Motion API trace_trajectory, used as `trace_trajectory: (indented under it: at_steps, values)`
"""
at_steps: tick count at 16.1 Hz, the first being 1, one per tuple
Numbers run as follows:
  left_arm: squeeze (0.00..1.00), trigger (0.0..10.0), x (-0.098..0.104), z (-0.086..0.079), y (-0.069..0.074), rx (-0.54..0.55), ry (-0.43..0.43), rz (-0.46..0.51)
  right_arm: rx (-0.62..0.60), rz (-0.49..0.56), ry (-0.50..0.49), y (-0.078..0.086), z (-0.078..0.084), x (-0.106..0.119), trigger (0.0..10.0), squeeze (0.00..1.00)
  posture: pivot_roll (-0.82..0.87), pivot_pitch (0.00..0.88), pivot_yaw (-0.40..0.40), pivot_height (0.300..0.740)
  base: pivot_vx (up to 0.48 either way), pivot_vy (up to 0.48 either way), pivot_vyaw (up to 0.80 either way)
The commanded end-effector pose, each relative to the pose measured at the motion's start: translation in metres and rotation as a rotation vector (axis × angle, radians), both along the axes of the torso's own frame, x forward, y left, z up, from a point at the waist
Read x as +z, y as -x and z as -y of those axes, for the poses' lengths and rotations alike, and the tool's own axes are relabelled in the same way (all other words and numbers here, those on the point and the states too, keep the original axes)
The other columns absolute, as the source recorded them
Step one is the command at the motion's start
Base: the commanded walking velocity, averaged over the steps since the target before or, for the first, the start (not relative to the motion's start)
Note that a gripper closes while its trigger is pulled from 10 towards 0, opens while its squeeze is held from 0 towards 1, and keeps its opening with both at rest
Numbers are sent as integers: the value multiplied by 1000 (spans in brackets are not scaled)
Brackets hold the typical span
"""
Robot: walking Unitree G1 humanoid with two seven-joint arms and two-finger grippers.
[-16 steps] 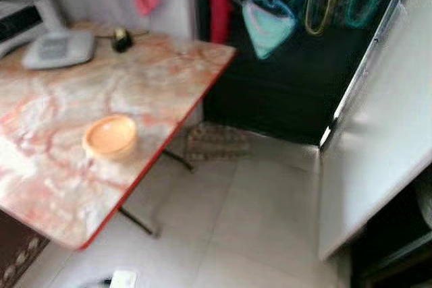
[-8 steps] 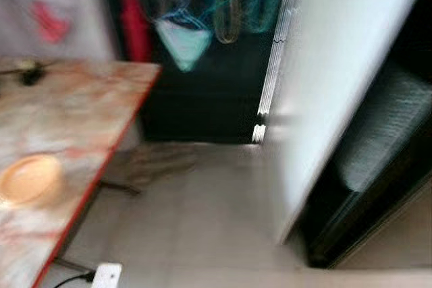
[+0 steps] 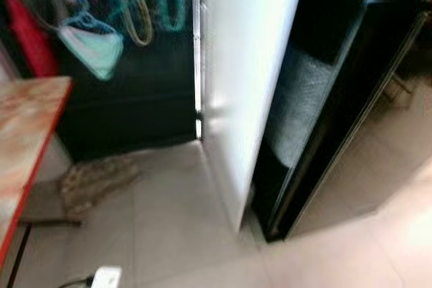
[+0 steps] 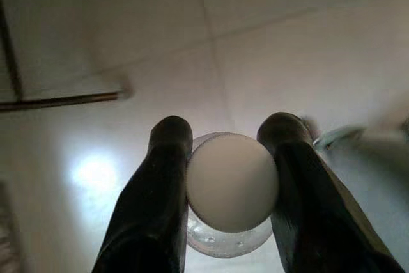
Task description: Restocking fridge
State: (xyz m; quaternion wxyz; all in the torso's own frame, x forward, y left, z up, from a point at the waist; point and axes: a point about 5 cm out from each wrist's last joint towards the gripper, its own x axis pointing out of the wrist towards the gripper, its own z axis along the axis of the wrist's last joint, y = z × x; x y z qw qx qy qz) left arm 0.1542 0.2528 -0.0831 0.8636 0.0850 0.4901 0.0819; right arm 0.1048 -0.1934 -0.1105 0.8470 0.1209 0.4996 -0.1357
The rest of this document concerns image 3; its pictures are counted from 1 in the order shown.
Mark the clear bubble wrap sheet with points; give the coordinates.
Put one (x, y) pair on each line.
(300, 106)

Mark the orange patterned red-edged table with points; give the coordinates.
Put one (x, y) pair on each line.
(27, 119)

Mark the teal face mask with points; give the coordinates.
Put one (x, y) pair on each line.
(94, 50)

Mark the black table leg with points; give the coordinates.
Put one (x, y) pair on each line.
(15, 261)

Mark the red plastic chair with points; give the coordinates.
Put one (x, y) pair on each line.
(28, 38)

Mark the black glass fridge door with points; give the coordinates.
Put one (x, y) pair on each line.
(324, 15)

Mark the brown patterned floor mat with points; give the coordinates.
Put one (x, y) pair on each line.
(98, 183)

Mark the black cabinet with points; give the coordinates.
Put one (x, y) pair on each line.
(128, 109)

